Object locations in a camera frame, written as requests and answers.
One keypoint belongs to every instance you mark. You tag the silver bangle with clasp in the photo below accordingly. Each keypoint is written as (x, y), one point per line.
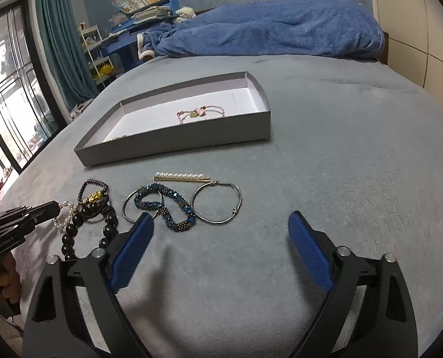
(236, 210)

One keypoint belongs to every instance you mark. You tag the plain silver bangle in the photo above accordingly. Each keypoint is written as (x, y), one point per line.
(123, 209)

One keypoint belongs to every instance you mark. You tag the pearl hair clip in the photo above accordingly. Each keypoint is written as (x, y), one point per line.
(176, 176)

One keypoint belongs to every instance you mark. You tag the black framed window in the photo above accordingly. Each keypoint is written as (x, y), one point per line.
(5, 93)

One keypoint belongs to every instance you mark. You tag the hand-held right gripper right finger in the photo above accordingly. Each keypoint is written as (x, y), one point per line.
(309, 251)

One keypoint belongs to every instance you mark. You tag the grey shallow cardboard box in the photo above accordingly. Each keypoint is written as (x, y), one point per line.
(169, 145)

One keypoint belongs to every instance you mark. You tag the stack of papers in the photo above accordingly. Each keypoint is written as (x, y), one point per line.
(143, 14)

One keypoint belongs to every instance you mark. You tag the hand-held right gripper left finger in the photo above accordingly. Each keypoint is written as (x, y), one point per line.
(132, 253)

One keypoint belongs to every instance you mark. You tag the white plush toy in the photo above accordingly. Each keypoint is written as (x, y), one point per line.
(185, 13)

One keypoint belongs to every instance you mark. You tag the beige padded headboard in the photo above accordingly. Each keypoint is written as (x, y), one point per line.
(411, 18)

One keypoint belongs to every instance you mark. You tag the blue desk with shelf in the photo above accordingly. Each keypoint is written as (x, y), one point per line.
(117, 44)

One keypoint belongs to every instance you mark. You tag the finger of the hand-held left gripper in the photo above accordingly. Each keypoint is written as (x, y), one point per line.
(42, 210)

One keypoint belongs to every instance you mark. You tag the blue fleece blanket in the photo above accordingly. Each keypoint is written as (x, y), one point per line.
(262, 30)

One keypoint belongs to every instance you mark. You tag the white shelf rack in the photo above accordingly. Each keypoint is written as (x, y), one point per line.
(94, 50)

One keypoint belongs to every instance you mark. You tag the grey bed cover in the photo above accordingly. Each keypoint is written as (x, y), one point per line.
(318, 156)

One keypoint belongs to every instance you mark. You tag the person's left hand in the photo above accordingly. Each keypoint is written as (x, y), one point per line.
(1, 285)

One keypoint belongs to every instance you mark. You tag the teal curtain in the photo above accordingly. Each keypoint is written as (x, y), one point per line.
(57, 44)

